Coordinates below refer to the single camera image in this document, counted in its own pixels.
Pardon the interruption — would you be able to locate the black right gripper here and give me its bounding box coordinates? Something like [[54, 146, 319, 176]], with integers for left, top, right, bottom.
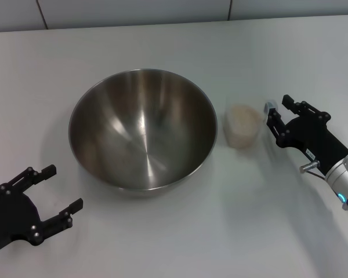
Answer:
[[266, 94, 348, 176]]

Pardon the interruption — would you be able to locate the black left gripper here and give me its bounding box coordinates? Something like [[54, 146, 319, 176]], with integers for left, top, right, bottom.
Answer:
[[0, 164, 84, 257]]

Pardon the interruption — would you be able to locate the right gripper connector with cable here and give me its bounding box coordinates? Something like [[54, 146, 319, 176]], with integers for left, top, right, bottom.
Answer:
[[299, 160, 328, 180]]

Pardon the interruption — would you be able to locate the clear plastic cup of rice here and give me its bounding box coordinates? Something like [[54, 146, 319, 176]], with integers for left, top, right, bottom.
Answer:
[[230, 104, 262, 148]]

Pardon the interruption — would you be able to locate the stainless steel mixing bowl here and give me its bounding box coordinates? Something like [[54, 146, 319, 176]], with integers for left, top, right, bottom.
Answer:
[[68, 68, 218, 199]]

